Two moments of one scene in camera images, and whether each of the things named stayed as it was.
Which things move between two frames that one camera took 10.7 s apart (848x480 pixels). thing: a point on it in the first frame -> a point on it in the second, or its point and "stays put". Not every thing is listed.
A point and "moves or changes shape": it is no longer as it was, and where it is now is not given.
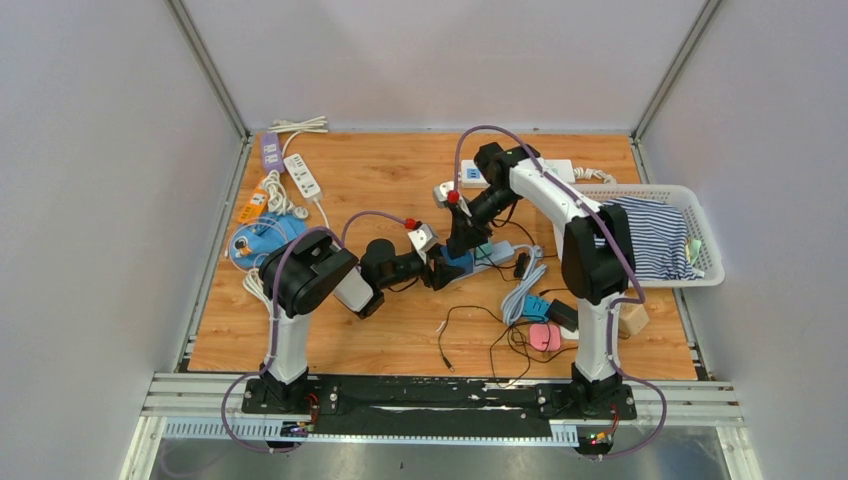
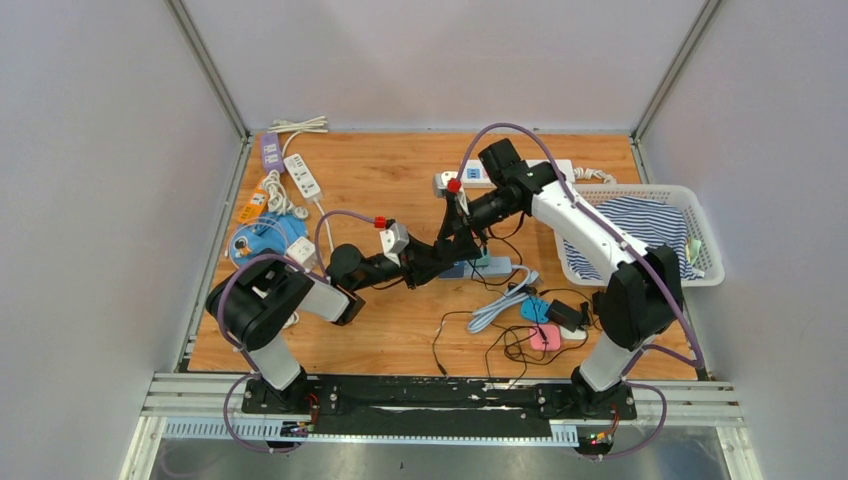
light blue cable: x=513 y=305 -> x=519 y=292
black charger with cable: x=563 y=314 stays put
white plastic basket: x=708 y=258 stays put
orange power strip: x=254 y=206 stays put
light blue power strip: x=502 y=252 moves or changes shape
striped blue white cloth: x=660 y=240 stays put
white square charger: x=567 y=334 stays put
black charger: x=580 y=289 moves or changes shape
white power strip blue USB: x=564 y=168 stays put
